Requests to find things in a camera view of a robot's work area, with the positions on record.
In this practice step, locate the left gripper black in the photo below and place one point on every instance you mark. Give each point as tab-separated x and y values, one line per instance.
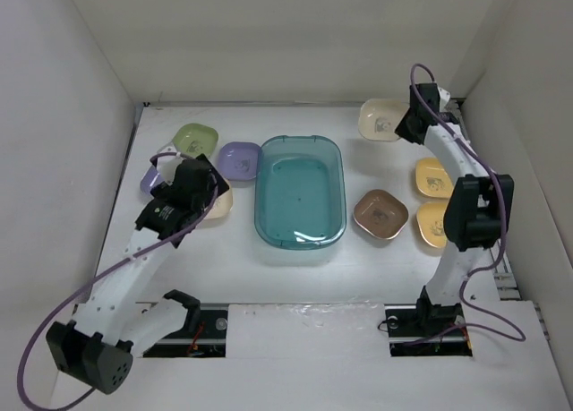
162	191

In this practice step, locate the green square plate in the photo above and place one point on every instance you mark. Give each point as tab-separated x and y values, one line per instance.
195	139

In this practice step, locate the yellow plate near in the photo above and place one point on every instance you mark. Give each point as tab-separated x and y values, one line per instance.
429	219

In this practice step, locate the purple square plate left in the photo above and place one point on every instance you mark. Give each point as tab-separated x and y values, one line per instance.
153	177

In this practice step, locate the front mounting rail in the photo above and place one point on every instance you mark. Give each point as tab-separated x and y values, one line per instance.
290	331

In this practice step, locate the cream plate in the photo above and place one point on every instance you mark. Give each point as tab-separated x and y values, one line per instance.
380	117
222	206

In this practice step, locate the brown square plate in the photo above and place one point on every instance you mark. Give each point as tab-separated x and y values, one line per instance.
380	214

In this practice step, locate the purple square plate right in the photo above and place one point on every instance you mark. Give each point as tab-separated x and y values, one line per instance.
238	160

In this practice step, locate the purple square plate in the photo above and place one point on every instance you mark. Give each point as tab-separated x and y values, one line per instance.
238	160
153	177

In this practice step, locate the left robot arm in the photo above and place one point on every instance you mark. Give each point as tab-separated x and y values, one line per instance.
98	345

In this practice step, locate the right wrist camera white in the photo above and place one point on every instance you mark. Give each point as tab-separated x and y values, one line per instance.
444	99

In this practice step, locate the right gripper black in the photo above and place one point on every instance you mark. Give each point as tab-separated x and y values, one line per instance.
402	131

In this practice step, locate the yellow plate far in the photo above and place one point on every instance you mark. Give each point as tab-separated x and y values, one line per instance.
432	180

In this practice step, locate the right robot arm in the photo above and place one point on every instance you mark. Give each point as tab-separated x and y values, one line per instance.
476	217

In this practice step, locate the teal transparent plastic bin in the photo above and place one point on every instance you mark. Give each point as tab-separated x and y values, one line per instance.
300	196

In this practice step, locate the yellow plate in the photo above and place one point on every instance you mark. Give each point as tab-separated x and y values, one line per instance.
432	180
429	219

